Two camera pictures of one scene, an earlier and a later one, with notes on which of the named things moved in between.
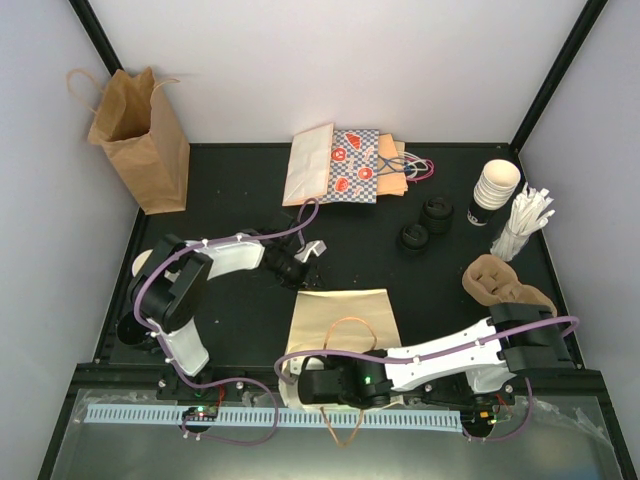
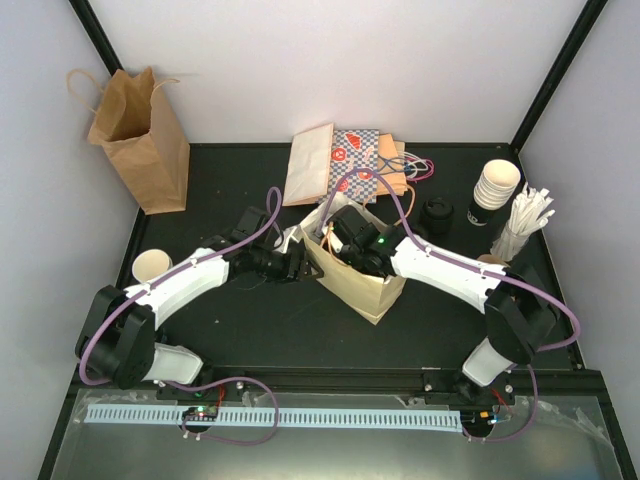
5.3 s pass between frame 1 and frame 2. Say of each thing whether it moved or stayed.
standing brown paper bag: stayed
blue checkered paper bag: stayed
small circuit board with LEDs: stayed
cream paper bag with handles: moved
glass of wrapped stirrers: stayed
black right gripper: moved
